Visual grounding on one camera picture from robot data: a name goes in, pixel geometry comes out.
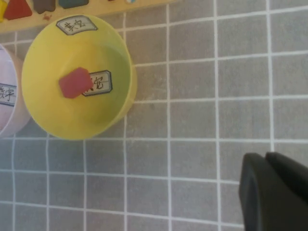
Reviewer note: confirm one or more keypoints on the dark blue square piece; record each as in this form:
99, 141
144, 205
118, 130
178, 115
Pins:
72, 3

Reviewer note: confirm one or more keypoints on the light pink plastic bowl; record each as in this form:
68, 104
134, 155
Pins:
12, 115

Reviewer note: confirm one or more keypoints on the grey checked tablecloth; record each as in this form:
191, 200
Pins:
192, 96

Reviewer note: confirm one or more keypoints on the brown star piece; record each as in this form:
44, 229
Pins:
45, 4

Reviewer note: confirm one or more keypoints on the yellow plastic bowl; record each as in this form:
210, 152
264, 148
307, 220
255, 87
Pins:
48, 60

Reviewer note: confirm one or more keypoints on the red rectangle puzzle piece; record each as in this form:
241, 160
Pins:
75, 83

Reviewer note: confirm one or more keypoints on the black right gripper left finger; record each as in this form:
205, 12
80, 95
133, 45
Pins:
255, 192

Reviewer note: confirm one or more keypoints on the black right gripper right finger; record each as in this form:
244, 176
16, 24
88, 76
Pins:
293, 192

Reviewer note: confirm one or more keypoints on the red triangle piece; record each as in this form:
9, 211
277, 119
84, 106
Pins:
18, 10

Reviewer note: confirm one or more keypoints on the colourful wooden puzzle board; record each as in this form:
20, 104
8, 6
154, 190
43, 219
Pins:
29, 24

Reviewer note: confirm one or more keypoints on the yellow pentagon piece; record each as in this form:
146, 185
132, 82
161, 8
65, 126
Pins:
2, 9

